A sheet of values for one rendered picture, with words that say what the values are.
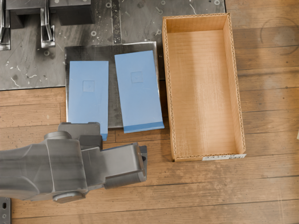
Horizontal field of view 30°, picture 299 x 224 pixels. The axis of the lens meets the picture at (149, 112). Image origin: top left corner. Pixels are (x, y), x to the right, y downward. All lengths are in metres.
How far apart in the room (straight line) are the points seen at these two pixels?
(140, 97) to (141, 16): 0.17
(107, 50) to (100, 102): 0.10
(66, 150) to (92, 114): 0.29
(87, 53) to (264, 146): 0.36
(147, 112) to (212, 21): 0.20
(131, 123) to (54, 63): 0.19
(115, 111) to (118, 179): 0.25
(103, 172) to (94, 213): 0.24
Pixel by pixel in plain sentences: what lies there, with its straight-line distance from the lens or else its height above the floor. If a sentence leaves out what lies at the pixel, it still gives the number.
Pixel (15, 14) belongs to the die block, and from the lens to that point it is 1.04.
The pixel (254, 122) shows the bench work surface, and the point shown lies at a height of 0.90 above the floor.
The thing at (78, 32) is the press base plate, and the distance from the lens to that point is 1.08.
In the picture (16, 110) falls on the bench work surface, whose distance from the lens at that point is 1.04.
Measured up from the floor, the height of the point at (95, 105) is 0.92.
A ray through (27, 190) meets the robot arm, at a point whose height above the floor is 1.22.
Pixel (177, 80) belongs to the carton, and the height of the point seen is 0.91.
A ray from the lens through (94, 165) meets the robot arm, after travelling 0.76.
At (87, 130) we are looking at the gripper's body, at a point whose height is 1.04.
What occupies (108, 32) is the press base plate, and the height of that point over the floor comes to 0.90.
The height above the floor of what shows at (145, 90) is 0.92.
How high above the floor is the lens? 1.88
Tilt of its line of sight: 75 degrees down
